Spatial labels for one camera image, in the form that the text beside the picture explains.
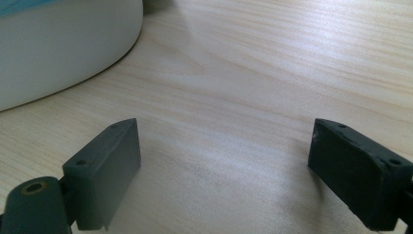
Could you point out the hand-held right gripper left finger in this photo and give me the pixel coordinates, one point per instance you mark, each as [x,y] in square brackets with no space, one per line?
[107,172]

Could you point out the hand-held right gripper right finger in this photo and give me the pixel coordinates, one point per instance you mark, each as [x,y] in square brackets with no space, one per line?
[354,169]

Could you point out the white lidded trash can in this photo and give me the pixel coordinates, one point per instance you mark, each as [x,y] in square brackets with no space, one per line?
[58,48]

